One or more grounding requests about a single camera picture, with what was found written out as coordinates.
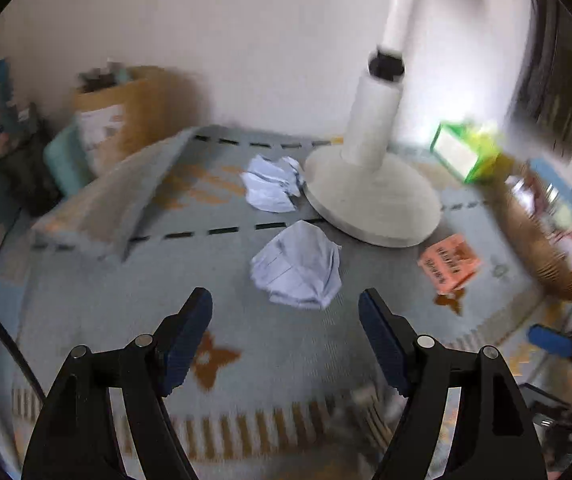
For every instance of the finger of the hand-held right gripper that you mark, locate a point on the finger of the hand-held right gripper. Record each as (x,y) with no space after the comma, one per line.
(550,340)

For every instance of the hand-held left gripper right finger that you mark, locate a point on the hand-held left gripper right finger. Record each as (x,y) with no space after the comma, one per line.
(383,345)

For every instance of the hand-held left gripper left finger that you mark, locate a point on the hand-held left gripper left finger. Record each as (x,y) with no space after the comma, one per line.
(186,340)

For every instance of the woven wicker basket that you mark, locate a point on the woven wicker basket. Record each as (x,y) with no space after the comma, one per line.
(530,250)

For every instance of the white paper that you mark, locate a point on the white paper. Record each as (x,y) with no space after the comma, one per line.
(271,185)
(301,265)

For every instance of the patterned woven table cloth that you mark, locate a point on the patterned woven table cloth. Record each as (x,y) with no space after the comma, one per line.
(266,350)

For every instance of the pink playing card box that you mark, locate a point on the pink playing card box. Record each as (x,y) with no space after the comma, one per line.
(448,262)

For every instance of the green tissue pack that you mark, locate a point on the green tissue pack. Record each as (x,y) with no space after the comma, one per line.
(458,152)

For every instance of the teal container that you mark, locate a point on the teal container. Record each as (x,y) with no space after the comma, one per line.
(66,160)

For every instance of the white lamp stand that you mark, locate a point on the white lamp stand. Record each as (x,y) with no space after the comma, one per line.
(365,120)

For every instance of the tan pen holder box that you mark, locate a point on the tan pen holder box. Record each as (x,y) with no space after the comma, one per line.
(126,120)

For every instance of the dark pen cup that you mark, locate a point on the dark pen cup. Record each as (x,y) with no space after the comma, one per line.
(28,170)

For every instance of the black monitor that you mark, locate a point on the black monitor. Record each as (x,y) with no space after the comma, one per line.
(565,85)

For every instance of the bunch of pens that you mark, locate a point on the bunch of pens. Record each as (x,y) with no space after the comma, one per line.
(103,75)

